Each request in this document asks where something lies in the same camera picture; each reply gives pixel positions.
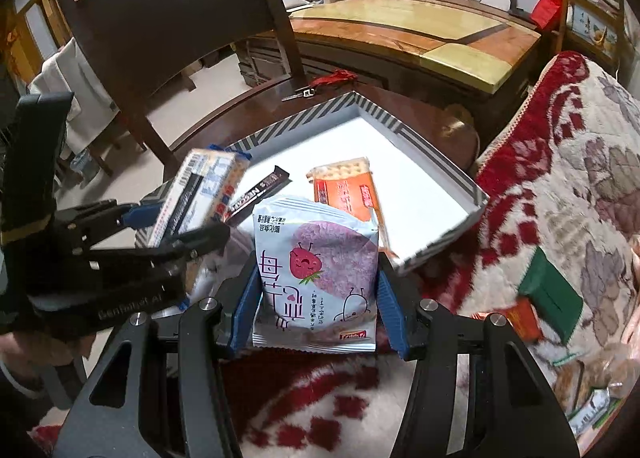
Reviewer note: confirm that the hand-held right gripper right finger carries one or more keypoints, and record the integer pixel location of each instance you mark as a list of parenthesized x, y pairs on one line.
[(390, 308)]

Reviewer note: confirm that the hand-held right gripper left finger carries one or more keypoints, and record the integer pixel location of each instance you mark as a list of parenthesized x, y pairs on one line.
[(245, 303)]

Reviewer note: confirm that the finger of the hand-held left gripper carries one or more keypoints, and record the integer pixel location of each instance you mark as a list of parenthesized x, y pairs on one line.
[(200, 238), (137, 217)]

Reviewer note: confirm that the blue white cracker packet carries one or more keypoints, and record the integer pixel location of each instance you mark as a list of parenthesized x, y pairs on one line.
[(200, 188)]

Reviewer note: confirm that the pink strawberry snack packet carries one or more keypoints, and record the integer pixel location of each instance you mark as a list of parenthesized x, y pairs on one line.
[(315, 278)]

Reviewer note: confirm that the chevron striped cardboard box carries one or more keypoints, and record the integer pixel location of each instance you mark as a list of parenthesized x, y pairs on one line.
[(350, 138)]

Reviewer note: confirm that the person's left forearm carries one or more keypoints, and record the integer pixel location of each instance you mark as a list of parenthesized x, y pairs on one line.
[(30, 383)]

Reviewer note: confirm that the plastic water bottle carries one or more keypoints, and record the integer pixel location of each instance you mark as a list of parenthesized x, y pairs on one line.
[(81, 163)]

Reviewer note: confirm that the dark coffee stick packet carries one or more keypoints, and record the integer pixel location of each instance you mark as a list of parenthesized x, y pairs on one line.
[(260, 193)]

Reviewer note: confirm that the white garment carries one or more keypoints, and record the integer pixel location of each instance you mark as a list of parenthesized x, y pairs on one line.
[(70, 83)]

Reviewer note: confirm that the orange cracker packet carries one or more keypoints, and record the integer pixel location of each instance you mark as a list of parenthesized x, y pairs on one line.
[(345, 188)]

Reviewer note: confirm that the small orange snack packet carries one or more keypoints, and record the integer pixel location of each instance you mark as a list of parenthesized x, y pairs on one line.
[(522, 319)]

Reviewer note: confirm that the dark wooden chair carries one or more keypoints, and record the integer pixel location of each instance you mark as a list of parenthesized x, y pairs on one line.
[(165, 8)]

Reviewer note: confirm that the green white snack packet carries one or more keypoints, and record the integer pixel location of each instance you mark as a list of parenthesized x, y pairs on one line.
[(592, 410)]

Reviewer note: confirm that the floral fleece blanket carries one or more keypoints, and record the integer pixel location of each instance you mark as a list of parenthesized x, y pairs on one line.
[(575, 163)]

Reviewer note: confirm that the clear bag of cookies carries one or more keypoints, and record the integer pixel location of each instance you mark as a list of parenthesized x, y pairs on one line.
[(617, 368)]

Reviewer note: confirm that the glass topped wooden coffee table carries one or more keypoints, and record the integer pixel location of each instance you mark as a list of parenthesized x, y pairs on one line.
[(400, 33)]

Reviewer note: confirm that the red paper bag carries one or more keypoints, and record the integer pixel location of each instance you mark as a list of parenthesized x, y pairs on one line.
[(547, 9)]

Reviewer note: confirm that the framed picture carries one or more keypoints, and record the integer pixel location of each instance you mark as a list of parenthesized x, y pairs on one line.
[(590, 27)]

